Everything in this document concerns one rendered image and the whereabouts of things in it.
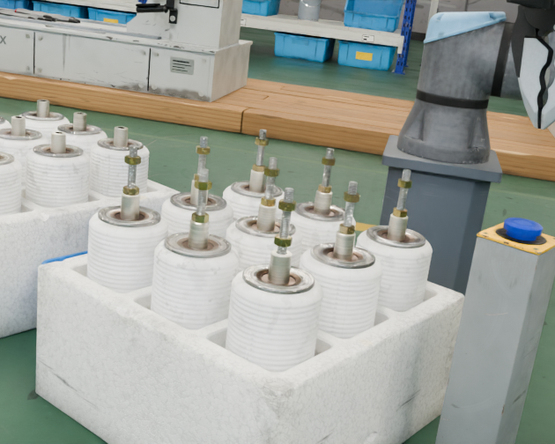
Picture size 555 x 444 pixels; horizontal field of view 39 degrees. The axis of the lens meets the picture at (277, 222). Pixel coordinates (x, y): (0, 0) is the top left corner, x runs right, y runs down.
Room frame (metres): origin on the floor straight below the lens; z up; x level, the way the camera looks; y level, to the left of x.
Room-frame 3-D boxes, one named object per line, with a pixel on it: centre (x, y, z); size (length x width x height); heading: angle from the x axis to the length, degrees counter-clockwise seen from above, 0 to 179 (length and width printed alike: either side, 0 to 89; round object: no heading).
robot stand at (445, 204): (1.27, -0.26, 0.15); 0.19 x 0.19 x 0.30; 81
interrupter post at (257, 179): (1.08, 0.04, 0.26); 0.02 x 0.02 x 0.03
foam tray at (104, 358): (0.91, 0.01, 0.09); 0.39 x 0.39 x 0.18; 52
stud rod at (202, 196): (0.82, 0.09, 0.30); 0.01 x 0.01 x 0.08
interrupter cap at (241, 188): (1.08, 0.04, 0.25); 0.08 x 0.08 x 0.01
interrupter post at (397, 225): (0.94, -0.15, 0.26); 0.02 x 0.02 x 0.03
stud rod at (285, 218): (0.75, -0.01, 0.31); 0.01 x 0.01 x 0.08
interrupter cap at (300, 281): (0.75, -0.01, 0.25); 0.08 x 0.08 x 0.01
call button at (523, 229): (0.80, -0.26, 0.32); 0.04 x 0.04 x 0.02
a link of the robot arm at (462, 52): (1.27, -0.27, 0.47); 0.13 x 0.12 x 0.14; 74
